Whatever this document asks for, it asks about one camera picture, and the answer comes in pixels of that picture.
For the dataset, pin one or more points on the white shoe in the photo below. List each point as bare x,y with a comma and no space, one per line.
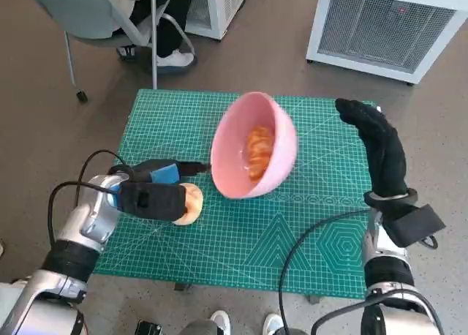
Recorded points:
220,322
272,324

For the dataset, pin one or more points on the large white mesh cabinet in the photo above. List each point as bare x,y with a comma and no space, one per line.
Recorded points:
384,28

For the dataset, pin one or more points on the small white mesh cabinet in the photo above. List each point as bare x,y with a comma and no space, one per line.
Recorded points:
226,2

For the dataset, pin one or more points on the black box device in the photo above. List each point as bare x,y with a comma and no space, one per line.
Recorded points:
149,328

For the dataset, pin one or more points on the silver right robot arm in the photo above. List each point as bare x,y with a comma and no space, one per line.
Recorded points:
387,273

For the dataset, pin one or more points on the long braided toy bread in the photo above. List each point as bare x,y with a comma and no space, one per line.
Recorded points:
259,152

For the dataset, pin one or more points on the dark table bracket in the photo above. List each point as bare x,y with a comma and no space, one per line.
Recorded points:
313,300

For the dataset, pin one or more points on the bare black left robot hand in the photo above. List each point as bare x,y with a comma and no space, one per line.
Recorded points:
164,172

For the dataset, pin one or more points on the round toy bread bun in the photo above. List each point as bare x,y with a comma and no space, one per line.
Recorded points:
194,203

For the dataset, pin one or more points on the grey chair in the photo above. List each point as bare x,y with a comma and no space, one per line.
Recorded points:
84,9

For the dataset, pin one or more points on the pink bowl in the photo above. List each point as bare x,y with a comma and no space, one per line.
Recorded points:
234,137

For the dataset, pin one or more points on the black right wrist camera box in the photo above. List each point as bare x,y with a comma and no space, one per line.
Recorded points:
413,225

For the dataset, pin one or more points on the person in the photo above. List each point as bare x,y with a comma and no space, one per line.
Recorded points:
170,31

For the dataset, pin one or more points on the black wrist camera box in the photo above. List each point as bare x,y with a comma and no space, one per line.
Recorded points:
413,225
153,201

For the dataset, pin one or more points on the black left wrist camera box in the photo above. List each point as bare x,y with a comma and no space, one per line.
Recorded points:
153,201

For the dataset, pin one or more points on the green cutting mat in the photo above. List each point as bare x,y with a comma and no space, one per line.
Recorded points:
219,240

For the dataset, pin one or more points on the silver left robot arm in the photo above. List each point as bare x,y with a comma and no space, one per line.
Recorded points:
91,218

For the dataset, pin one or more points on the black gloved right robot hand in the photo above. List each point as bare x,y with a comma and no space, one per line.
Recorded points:
387,159

